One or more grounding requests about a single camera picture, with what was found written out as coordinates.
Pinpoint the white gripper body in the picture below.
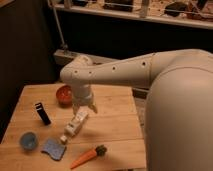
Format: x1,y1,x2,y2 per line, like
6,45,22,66
71,84,93,106

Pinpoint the small blue cup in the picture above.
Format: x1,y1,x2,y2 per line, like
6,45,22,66
19,132,38,150

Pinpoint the black eraser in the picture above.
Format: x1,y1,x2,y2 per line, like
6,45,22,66
35,103,51,125

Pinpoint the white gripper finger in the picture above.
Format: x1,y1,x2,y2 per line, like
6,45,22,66
89,104,98,114
72,106,80,115

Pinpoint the white shelf rail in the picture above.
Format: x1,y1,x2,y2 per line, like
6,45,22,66
47,0,213,30

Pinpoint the metal pole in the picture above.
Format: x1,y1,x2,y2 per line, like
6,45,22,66
51,0,68,52

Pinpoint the toy carrot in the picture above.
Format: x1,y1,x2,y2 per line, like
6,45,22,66
70,145,107,169

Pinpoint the wooden table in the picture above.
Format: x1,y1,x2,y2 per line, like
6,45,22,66
0,84,146,171

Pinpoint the red bowl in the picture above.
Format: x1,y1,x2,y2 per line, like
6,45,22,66
56,85,72,106

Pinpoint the blue sponge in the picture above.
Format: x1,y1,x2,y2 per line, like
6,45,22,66
41,139,66,161

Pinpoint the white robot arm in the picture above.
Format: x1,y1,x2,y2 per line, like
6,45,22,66
60,49,213,171

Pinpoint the white glue bottle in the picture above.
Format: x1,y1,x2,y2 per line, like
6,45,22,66
60,108,89,144

